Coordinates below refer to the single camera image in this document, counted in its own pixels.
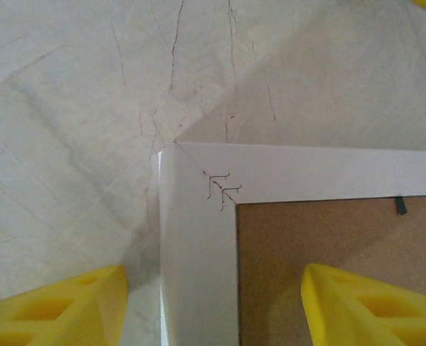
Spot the white wooden picture frame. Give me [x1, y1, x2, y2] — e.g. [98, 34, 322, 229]
[157, 141, 426, 346]

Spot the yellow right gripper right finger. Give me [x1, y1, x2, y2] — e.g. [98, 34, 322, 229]
[300, 262, 426, 346]

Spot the brown fibreboard backing board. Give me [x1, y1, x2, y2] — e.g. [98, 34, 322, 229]
[234, 194, 426, 346]

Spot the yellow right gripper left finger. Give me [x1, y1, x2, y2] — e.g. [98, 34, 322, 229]
[0, 265, 130, 346]

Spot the black metal retaining tab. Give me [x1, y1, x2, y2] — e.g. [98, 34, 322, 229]
[394, 195, 409, 217]

